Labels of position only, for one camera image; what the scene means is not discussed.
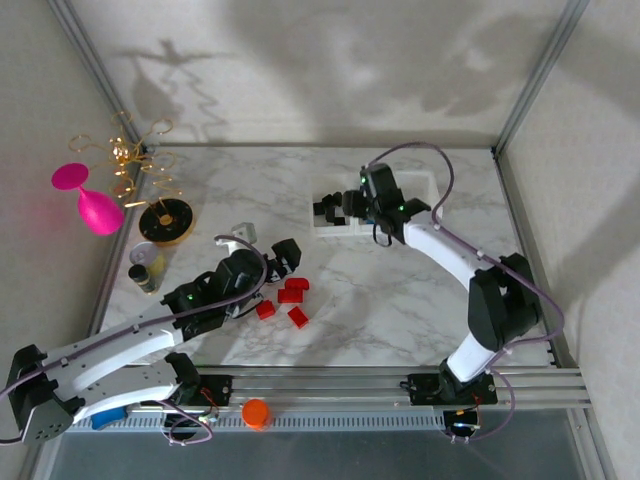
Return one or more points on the black lego brick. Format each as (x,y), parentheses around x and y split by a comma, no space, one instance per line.
(318,206)
(341,220)
(331,199)
(330,214)

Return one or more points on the blue lego brick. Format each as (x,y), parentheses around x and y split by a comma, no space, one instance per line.
(367,220)

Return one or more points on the red lego brick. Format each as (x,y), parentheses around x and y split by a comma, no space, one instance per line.
(265,310)
(297,284)
(298,317)
(291,295)

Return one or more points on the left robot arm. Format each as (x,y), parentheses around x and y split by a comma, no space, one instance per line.
(125,345)

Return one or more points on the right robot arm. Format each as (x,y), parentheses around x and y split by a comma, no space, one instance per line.
(450,255)

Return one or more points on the black blocks group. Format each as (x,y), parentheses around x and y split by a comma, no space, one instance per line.
(325,230)

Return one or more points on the small yellow container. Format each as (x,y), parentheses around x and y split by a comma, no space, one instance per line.
(159,264)

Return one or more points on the small black bottle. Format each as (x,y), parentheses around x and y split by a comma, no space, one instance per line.
(142,280)

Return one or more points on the orange plastic cylinder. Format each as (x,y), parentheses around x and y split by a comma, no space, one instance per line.
(256,414)

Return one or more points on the pink plastic goblet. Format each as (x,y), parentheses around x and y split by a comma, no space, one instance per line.
(97,212)

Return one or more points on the blue plastic clamp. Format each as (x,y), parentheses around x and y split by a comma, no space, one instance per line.
(107,419)

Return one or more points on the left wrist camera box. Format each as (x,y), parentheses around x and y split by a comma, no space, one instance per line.
(244,232)

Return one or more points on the aluminium table edge rail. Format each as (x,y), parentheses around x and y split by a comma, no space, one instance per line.
(250,146)
(520,225)

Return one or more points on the aluminium mounting rail beam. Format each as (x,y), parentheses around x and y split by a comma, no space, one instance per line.
(325,385)

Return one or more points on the aluminium frame post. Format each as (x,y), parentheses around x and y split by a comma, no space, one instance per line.
(537,75)
(97,70)

